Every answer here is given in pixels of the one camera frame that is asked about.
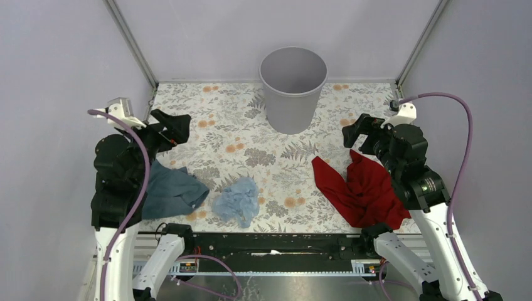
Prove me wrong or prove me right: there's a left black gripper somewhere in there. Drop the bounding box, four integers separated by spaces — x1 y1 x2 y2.
117 107 191 182

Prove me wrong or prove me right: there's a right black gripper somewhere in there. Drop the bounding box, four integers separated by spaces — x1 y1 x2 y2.
341 112 402 176

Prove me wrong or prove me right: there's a light blue plastic trash bag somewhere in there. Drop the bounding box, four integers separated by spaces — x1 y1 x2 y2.
212 177 260 228

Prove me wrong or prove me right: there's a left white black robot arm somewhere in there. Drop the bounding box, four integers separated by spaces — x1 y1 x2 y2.
88 108 195 300

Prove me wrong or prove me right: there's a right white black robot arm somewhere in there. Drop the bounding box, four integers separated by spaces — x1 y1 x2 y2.
342 114 502 300

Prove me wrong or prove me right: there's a grey plastic trash bin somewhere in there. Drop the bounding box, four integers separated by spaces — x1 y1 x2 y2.
258 46 328 135

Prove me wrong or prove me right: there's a floral patterned table mat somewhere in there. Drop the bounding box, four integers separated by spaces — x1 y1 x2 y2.
153 83 395 233

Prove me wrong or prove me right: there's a red cloth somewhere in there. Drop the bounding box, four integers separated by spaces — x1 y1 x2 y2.
312 150 411 230

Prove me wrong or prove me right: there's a teal blue cloth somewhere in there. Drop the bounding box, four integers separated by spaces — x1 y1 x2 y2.
142 160 210 220

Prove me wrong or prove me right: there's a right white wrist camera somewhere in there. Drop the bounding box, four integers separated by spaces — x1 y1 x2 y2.
380 100 417 129

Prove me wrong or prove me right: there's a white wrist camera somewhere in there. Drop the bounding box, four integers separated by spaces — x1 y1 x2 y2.
380 100 417 129
95 97 147 129

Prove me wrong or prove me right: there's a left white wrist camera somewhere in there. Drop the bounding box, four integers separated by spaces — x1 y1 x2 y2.
95 97 147 129

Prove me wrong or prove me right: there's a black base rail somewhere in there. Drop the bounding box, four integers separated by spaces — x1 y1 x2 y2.
178 233 385 270

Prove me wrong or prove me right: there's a left aluminium frame post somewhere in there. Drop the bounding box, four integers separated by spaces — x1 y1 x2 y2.
103 0 158 90

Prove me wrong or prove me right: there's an aluminium frame post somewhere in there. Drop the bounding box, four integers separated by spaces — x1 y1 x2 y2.
395 0 451 88
103 0 158 90

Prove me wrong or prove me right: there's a grey slotted cable duct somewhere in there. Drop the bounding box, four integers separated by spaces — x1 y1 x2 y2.
132 259 381 278

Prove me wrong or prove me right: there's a right aluminium frame post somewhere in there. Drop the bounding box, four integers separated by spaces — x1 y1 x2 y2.
395 0 451 88

